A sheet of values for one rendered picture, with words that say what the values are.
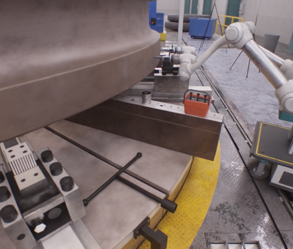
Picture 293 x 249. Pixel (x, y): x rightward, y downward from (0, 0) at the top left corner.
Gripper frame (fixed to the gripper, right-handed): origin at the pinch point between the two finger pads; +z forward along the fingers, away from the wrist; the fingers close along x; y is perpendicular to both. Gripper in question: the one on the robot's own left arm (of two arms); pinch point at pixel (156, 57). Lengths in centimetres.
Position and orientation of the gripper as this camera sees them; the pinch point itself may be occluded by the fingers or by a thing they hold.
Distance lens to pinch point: 209.1
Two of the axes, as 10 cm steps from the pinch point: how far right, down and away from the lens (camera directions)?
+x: -2.6, 4.9, -8.3
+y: 0.0, -8.6, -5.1
